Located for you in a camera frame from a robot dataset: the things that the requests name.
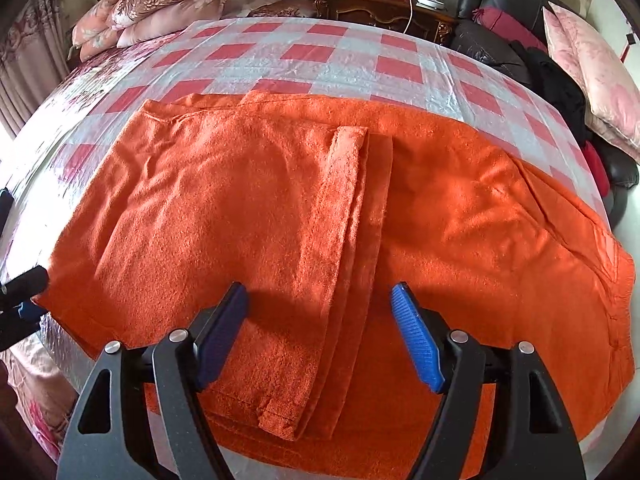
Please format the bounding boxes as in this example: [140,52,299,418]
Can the orange pants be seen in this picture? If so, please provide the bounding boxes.
[38,92,634,479]

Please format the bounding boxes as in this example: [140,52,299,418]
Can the red white checkered tablecloth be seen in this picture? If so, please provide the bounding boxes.
[0,15,612,480]

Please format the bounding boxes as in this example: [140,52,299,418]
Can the pink curtain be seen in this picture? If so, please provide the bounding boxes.
[1,0,68,138]

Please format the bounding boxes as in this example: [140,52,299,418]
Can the red folded cloth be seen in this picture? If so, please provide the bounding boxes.
[582,141,611,197]

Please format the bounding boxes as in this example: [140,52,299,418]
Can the folded floral quilt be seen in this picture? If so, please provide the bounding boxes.
[72,0,227,62]

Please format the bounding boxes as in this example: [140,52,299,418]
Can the black garment on armchair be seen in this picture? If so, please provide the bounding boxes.
[510,40,591,148]

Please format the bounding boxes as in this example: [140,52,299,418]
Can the pink floral pillow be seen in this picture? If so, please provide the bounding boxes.
[544,3,639,160]

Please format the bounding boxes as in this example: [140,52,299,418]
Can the small pink bed pillow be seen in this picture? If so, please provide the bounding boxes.
[221,0,317,20]

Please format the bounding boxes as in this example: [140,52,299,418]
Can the maroon cushion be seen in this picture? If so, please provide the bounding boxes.
[472,6,547,52]

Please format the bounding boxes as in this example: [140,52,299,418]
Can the red chinese knot ornament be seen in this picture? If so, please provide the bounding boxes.
[620,32,637,63]

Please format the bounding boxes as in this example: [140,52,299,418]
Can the white round device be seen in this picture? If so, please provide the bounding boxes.
[416,0,446,11]

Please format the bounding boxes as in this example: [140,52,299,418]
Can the dark wooden nightstand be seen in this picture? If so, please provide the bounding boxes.
[314,0,458,47]

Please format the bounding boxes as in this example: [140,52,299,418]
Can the black leather armchair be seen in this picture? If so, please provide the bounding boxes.
[450,0,639,226]

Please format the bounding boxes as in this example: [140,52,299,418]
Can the white charging cable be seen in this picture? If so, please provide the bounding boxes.
[401,0,432,35]

